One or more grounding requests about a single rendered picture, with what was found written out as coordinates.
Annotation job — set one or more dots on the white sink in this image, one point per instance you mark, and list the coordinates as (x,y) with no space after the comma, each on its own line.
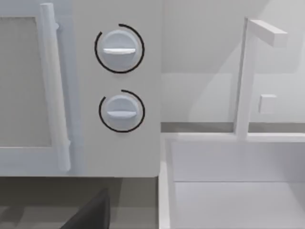
(233,186)

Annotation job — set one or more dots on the pale microwave oven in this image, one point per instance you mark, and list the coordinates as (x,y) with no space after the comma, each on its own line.
(81,95)

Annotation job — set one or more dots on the large pale microwave knob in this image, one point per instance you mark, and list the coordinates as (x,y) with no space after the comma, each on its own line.
(119,48)

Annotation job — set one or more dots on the pale microwave door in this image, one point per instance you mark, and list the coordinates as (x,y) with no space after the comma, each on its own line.
(21,83)

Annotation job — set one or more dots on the small pale microwave knob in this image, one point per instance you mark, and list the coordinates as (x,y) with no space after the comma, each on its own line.
(122,111)

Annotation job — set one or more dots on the tall white tap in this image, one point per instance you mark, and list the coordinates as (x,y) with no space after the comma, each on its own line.
(245,83)

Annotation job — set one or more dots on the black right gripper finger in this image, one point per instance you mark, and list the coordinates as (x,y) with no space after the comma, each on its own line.
(95,212)

